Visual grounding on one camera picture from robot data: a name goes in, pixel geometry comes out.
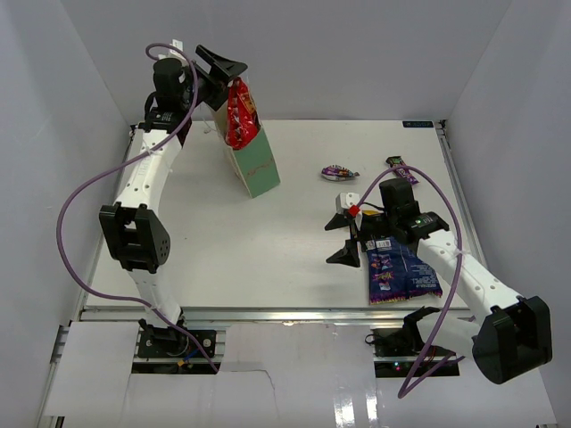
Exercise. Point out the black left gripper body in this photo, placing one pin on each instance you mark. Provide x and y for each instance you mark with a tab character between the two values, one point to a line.
203	83

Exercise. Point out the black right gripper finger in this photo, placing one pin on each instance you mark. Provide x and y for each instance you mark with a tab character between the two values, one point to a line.
340	220
348	256

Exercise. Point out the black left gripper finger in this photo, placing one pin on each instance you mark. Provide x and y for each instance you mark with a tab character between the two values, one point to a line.
222	69
218	95

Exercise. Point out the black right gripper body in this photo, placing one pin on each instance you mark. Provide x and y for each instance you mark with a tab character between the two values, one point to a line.
376	226

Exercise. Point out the red candy bag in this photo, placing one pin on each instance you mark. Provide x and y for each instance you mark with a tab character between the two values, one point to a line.
243	123

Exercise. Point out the blue purple snack bag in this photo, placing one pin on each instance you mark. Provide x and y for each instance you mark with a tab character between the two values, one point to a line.
395	273

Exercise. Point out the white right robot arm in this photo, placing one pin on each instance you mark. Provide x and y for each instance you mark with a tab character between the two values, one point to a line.
503	332

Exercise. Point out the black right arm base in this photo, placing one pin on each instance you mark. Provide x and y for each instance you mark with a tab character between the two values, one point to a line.
394	357

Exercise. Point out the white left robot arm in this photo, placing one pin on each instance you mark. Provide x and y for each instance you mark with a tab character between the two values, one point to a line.
132	229

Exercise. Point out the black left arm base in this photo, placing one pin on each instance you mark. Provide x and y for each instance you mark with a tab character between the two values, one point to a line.
166	342

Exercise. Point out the green paper gift bag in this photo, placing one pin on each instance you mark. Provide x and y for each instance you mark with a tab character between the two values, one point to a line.
255	165

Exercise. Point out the purple chocolate egg candy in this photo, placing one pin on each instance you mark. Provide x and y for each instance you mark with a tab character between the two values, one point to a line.
338	173

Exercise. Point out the dark purple candy bar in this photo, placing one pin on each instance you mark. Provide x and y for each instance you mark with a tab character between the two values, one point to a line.
400	170

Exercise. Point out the white foam board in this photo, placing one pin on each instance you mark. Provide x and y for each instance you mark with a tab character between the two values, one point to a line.
273	375

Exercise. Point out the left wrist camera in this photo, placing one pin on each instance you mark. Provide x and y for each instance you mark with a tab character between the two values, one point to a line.
175	50

